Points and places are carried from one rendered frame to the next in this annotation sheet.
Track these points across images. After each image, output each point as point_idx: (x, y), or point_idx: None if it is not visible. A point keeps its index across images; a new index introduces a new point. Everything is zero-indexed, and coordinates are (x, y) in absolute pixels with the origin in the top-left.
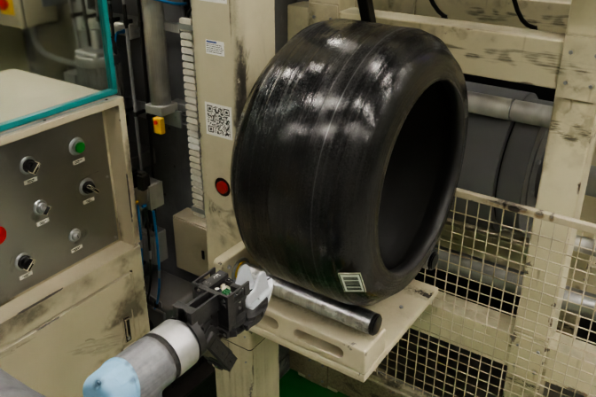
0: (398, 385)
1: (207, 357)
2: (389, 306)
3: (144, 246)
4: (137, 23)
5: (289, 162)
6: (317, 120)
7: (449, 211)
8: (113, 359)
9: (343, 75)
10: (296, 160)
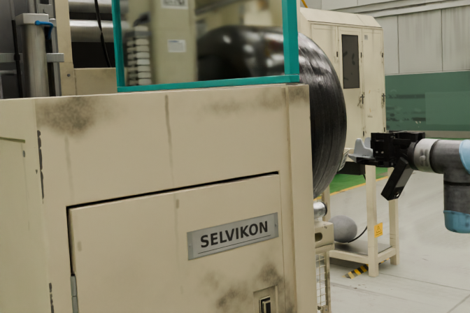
0: None
1: (396, 189)
2: None
3: None
4: (3, 59)
5: (318, 85)
6: (315, 59)
7: None
8: (463, 142)
9: (300, 38)
10: (321, 82)
